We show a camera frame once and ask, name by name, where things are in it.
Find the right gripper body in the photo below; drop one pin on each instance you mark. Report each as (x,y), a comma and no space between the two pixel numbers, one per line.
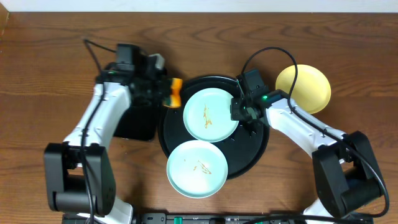
(249,102)

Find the light blue plate front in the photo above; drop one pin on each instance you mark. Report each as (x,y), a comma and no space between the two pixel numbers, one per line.
(197,169)

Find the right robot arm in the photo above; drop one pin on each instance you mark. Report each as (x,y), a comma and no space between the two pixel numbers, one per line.
(347,175)

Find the light blue plate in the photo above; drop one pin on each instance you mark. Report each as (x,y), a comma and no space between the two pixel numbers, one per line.
(207,115)
(197,169)

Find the yellow plate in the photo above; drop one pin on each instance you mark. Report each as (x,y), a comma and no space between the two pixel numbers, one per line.
(312,90)

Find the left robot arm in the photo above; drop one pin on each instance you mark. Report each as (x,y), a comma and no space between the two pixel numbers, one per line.
(127,97)

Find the black round tray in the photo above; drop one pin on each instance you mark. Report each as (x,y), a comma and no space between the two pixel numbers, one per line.
(242,149)

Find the green and yellow sponge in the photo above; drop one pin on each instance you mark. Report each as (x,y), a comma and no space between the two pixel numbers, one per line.
(172,98)

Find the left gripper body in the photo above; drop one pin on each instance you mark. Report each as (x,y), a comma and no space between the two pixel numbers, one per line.
(165,90)

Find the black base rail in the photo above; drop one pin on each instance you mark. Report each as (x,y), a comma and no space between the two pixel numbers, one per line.
(161,218)

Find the black rectangular tray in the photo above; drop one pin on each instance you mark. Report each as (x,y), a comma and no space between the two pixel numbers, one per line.
(139,122)

